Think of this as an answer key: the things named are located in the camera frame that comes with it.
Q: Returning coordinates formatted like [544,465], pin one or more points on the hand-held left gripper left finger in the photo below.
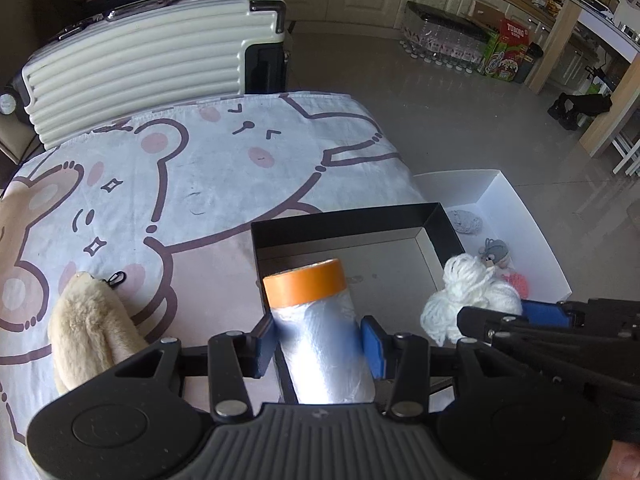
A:
[264,354]

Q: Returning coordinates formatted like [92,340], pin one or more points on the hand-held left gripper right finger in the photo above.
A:
[372,350]

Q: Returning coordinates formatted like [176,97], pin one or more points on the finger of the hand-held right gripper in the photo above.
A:
[545,313]
[505,327]

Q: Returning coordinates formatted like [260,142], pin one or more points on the white yarn ball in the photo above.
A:
[475,290]

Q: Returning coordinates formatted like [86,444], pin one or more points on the black cardboard box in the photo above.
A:
[390,255]

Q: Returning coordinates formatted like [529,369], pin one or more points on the beige plush toy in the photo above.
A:
[92,325]

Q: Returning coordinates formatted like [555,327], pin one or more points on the person's right hand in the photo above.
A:
[622,462]

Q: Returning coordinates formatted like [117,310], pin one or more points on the pink yarn ball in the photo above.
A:
[517,282]

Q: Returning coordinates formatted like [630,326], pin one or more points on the grey mouse toy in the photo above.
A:
[494,252]

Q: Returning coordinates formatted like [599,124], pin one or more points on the white cardboard box lid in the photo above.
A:
[515,210]

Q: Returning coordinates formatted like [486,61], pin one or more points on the grey yarn ball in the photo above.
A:
[465,221]

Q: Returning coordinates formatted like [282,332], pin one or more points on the black metal clip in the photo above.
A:
[116,279]

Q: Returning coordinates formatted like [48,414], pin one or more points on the printed bear blanket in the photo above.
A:
[225,170]

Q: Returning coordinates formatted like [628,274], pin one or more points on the black equipment on floor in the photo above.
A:
[580,107]

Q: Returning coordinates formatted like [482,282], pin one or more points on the black waste bin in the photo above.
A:
[531,62]

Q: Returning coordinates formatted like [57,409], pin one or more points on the green drink carton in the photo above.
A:
[502,62]

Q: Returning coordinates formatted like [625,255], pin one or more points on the wooden counter partition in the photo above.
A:
[555,45]

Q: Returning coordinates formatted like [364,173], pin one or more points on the red drink carton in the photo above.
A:
[515,30]

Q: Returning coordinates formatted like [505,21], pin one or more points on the pack of water bottles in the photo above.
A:
[445,37]

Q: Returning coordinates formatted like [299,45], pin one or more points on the cream ribbed suitcase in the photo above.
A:
[140,55]

